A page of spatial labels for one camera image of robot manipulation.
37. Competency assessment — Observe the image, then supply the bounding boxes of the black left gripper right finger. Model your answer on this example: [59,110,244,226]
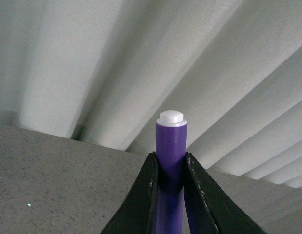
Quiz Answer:
[184,153,266,234]

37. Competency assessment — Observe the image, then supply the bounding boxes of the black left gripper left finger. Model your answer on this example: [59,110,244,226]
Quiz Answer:
[101,152,159,234]

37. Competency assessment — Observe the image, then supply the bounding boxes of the purple marker pen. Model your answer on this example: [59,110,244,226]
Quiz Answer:
[154,110,187,234]

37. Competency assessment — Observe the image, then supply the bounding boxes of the white pleated curtain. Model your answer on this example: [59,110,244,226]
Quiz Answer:
[0,0,302,188]

